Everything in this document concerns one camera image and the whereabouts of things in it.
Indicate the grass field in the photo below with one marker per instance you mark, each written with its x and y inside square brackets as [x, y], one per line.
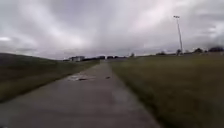
[180, 83]

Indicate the grey concrete path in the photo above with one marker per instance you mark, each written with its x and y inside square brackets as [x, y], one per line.
[91, 100]

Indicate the pale building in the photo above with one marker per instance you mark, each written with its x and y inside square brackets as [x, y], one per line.
[77, 58]

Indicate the tall light pole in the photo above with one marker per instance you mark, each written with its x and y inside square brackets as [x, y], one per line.
[179, 35]

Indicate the row of distant trees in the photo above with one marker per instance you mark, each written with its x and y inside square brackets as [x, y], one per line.
[203, 50]

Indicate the grass slope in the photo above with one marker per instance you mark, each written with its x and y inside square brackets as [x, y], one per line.
[23, 75]

